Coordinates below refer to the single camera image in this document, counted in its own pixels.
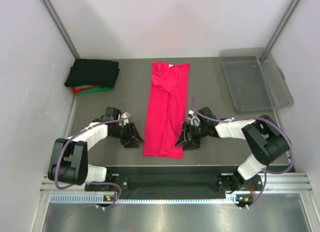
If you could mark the right corner frame post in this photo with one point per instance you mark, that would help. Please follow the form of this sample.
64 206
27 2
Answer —
279 29

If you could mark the folded red t shirt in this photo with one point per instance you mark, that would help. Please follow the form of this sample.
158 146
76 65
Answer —
84 89

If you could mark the folded green t shirt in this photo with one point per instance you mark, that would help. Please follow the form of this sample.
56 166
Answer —
102 89

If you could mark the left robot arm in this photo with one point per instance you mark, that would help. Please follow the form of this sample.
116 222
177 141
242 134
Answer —
69 163

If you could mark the left corner frame post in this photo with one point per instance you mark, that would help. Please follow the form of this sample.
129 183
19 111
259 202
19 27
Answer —
59 25

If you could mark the pink t shirt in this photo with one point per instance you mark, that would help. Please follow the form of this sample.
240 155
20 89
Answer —
166 110

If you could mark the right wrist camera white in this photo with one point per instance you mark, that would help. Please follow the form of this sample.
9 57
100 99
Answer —
193 119

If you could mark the aluminium frame rail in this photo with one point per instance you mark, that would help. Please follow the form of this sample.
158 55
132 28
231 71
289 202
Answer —
216 183

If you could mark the folded black t shirt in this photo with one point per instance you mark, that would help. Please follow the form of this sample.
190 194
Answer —
103 73

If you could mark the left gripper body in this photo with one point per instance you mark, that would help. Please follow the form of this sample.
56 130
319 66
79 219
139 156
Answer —
123 132

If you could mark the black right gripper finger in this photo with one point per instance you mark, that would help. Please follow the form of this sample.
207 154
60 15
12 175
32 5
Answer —
184 138
190 146

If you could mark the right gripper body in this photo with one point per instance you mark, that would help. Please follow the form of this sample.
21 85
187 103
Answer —
196 133

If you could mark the corner frame post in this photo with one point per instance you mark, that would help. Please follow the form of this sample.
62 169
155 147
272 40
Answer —
59 25
279 29

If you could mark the clear plastic bin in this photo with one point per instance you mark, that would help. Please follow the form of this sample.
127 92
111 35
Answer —
254 81

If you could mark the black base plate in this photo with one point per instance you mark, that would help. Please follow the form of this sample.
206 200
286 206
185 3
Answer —
170 170

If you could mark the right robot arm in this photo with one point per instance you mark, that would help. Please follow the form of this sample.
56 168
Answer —
265 140

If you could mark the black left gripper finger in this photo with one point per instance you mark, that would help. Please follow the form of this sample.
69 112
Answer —
132 144
136 138

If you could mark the grey cable duct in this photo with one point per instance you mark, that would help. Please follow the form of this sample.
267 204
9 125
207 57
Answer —
107 199

